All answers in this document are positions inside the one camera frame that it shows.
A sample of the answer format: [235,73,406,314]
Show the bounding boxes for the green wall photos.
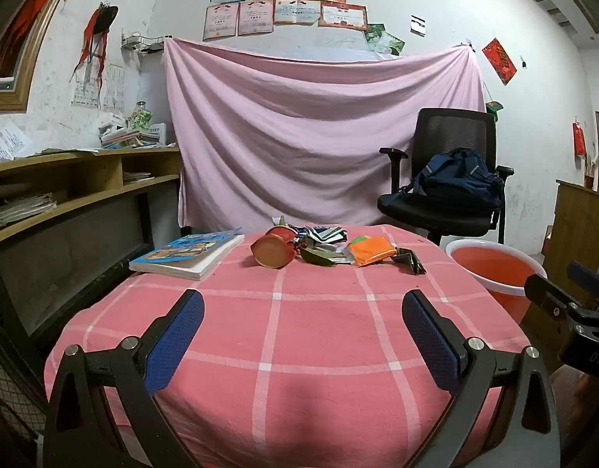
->
[364,23,406,57]

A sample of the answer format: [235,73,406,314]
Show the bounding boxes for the black office chair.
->
[376,108,515,247]

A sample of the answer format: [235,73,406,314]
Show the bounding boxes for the pink checkered tablecloth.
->
[43,224,556,468]

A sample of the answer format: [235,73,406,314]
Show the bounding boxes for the wooden cabinet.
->
[543,179,599,298]

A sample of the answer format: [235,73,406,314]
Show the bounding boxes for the wooden desk shelf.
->
[0,146,183,245]

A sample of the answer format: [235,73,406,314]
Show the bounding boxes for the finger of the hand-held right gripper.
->
[567,262,599,296]
[524,273,580,323]

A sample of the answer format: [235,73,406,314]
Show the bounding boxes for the red hanging ornament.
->
[572,117,587,159]

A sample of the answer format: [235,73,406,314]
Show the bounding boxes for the stack of newspapers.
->
[0,192,56,227]

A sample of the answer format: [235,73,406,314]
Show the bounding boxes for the stack of books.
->
[99,122,178,149]

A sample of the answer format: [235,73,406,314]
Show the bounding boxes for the dark wrapper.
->
[391,248,427,276]

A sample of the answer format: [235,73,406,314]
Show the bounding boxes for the pink hanging sheet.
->
[163,36,488,237]

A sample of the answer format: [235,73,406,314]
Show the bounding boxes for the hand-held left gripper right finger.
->
[402,289,561,468]

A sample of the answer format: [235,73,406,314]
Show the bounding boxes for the red bucket with white rim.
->
[446,239,549,325]

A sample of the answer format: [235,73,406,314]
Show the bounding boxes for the illustrated blue book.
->
[128,227,245,282]

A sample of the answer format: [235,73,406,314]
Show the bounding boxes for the pile of small wrappers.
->
[294,224,349,249]

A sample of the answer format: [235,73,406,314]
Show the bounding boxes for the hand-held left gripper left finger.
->
[44,289,206,468]

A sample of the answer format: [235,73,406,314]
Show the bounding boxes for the wire wall rack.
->
[121,33,173,54]

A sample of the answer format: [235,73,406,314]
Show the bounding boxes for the red wall poster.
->
[482,37,518,86]

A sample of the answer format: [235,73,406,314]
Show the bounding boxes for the white paper sheet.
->
[0,124,34,164]

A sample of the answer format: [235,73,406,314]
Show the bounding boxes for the red cylindrical can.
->
[251,224,300,270]

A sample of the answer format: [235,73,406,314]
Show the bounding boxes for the wooden window frame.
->
[0,0,83,114]

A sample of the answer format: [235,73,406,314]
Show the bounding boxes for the blue backpack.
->
[399,149,505,215]

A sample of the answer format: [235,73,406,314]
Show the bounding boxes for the red tassel wall ornament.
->
[70,2,119,113]

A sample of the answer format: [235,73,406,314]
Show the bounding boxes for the green wrapper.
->
[299,244,351,268]

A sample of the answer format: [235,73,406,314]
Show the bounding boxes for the glass jar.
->
[127,101,154,132]

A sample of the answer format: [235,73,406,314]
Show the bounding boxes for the wall calendar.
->
[71,62,127,112]

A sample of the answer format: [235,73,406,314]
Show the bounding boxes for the orange packet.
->
[348,235,398,269]

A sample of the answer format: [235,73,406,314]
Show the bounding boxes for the wire mesh guard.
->
[0,312,49,449]

